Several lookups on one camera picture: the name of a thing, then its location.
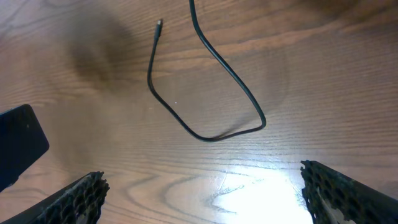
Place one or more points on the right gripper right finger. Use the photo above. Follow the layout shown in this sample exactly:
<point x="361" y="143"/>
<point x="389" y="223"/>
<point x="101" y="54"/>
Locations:
<point x="332" y="197"/>

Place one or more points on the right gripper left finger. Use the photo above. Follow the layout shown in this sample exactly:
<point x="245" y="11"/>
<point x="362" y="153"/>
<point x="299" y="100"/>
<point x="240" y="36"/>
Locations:
<point x="78" y="203"/>

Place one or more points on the blue Galaxy smartphone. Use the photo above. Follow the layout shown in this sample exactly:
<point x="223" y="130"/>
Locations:
<point x="22" y="142"/>

